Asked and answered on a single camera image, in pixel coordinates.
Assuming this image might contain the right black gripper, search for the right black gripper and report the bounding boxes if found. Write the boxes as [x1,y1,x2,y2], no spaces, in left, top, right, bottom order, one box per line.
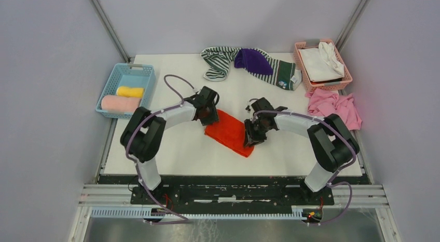
[242,118,271,147]

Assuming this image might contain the orange towel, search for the orange towel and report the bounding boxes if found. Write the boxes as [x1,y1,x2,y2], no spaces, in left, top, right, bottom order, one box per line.
[204,110,254,158]

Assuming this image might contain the yellow towel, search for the yellow towel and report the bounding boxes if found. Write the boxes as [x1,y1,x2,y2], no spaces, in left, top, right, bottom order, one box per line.
[116,86,145,98]

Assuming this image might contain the light pink towel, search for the light pink towel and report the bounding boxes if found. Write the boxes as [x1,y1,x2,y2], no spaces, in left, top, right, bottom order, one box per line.
[101,95,141,113]

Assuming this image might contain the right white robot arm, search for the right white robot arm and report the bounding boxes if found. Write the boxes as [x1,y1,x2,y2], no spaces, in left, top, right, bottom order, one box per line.
[243,98,360,205]

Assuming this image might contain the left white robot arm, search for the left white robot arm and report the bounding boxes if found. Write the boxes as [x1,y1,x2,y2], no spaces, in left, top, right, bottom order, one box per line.
[120,86,219,204]

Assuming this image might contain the green white striped towel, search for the green white striped towel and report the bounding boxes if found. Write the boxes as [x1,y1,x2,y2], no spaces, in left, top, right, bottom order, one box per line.
[200,46,240,82]

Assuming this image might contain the dark green striped towel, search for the dark green striped towel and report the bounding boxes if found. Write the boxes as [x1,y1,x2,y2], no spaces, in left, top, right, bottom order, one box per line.
[250,48,302,91]

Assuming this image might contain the purple towel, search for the purple towel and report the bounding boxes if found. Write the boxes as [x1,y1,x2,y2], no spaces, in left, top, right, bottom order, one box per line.
[233,48,273,75]

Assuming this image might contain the bright pink cloth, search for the bright pink cloth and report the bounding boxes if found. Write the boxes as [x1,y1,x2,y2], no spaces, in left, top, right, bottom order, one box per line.
[305,89,362,130]

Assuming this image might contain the blue plastic basket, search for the blue plastic basket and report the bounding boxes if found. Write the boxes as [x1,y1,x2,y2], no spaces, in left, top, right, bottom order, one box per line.
[95,63,156,119]

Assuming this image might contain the pink plastic basket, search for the pink plastic basket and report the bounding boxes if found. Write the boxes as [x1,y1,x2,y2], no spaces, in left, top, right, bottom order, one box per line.
[294,39,353,92]

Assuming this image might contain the white cloth in basket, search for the white cloth in basket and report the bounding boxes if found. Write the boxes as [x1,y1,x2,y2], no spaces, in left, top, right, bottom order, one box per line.
[299,42,345,83]

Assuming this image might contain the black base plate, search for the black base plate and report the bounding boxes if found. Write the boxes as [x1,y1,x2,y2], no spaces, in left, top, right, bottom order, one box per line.
[98,175,372,216]

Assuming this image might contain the white cable duct rail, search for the white cable duct rail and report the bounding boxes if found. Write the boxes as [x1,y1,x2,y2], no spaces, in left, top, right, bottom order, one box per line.
[90,207,306,221]

